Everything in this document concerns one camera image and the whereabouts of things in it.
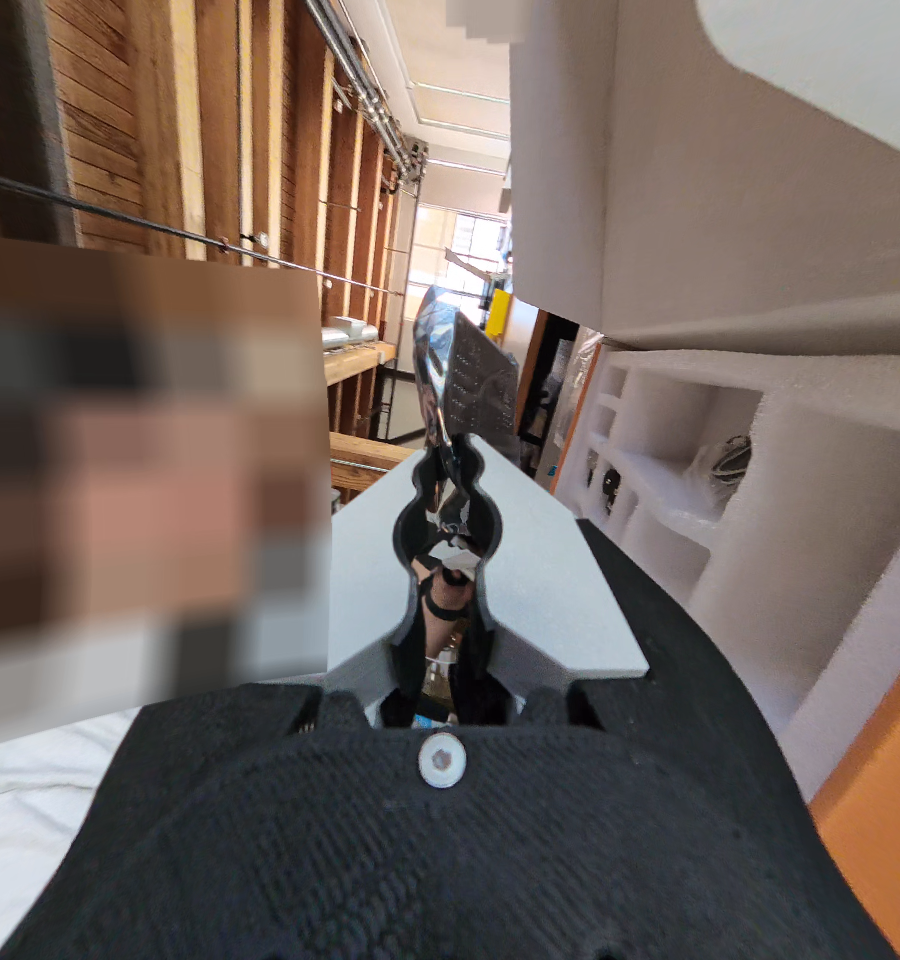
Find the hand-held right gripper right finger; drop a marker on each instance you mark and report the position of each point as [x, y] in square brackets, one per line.
[562, 592]

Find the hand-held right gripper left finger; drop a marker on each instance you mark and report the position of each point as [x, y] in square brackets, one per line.
[360, 592]

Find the silver antistatic bag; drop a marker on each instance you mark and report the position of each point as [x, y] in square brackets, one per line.
[465, 375]

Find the white foam box insert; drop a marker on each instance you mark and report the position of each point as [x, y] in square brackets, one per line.
[794, 525]

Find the orange cardboard kit box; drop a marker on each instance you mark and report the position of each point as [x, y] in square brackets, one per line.
[719, 187]

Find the person's left hand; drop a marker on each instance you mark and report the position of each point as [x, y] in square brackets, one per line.
[438, 592]

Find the black labelled servo motor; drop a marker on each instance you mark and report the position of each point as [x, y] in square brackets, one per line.
[609, 481]

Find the wooden shelf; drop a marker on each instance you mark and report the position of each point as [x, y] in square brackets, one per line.
[352, 364]

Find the white objects on shelf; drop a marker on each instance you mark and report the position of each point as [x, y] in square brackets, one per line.
[348, 330]

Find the yellow board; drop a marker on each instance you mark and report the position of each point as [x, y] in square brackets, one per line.
[498, 315]

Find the small paned window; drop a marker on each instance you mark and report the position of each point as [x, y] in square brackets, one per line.
[472, 240]

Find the person's white shirt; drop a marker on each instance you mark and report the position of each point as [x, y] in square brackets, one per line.
[22, 825]

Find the metal ceiling pipes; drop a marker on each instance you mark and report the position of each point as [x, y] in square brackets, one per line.
[360, 82]

